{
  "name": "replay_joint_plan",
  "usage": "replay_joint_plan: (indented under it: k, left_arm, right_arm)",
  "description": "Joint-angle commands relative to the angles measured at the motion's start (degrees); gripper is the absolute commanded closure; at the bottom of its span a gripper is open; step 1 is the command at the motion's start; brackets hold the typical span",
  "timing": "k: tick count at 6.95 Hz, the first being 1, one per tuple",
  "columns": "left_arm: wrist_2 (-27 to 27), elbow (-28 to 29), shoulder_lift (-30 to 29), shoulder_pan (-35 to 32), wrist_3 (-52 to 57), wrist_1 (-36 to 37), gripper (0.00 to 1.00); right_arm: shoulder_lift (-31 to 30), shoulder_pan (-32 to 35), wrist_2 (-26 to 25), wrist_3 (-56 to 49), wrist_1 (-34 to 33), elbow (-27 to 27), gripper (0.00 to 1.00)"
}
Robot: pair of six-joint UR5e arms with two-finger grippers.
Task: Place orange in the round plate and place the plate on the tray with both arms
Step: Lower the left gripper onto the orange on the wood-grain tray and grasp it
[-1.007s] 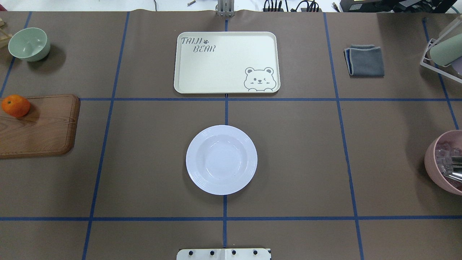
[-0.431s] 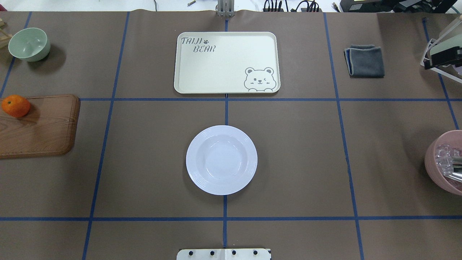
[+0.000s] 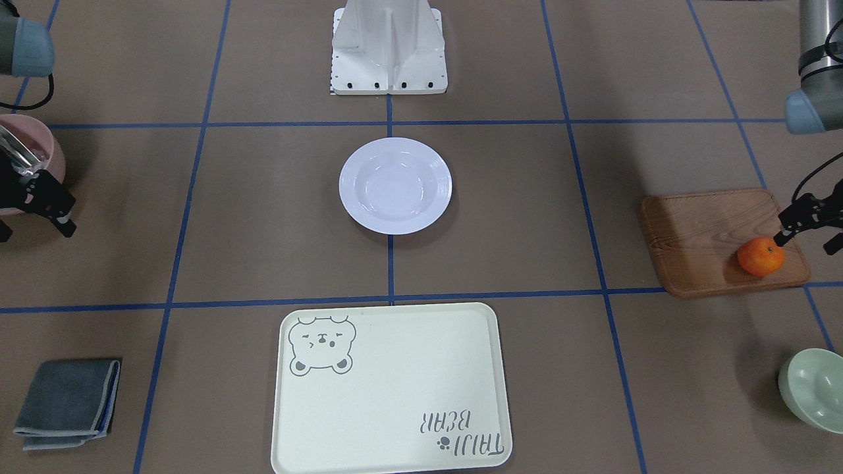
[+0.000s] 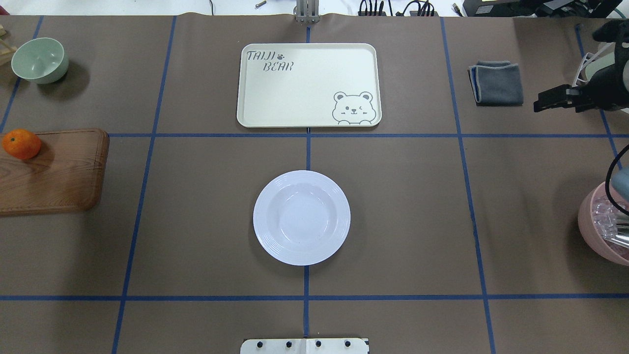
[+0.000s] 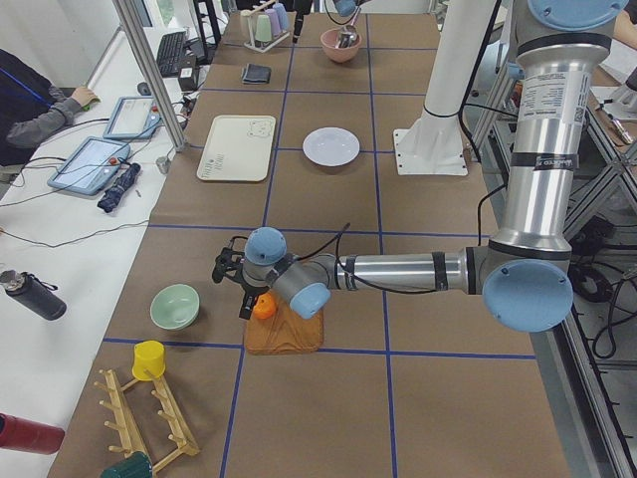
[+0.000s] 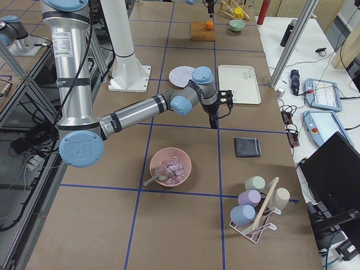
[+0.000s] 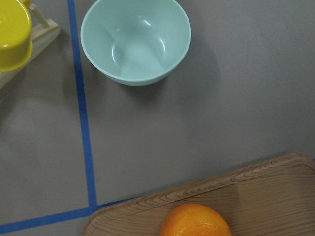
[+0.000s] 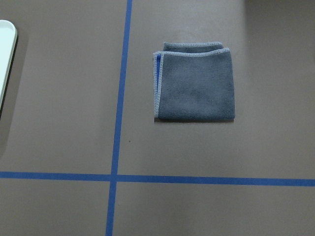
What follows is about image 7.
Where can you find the brown wooden tray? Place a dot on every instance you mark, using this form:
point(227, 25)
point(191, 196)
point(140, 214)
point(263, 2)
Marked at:
point(273, 198)

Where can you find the mint green bowl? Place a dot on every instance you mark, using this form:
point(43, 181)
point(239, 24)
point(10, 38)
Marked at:
point(135, 42)

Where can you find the orange mandarin fruit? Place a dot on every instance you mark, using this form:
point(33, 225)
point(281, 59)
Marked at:
point(194, 220)

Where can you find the light wooden rack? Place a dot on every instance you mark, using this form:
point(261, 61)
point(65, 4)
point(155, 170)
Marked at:
point(44, 32)

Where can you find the yellow plastic cup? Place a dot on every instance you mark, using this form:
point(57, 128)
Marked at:
point(15, 34)

